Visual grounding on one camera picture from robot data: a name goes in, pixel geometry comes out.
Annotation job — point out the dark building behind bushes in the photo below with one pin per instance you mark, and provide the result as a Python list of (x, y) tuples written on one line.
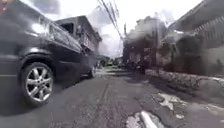
[(140, 43)]

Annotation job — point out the grey asphalt road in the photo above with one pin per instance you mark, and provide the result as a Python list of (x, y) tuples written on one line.
[(100, 103)]

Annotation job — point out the dark two-storey building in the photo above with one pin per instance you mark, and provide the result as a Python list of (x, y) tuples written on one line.
[(85, 33)]

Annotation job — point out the black car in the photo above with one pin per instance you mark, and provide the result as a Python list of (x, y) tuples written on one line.
[(50, 56)]

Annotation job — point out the robot's own part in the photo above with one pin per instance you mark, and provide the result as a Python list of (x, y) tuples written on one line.
[(148, 120)]

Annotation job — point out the dark bushes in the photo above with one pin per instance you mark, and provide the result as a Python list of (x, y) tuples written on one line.
[(181, 50)]

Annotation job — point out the building with slanted roof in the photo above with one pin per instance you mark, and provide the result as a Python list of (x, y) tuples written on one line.
[(208, 30)]

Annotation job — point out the low stone wall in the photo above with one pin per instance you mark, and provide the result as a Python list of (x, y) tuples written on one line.
[(186, 80)]

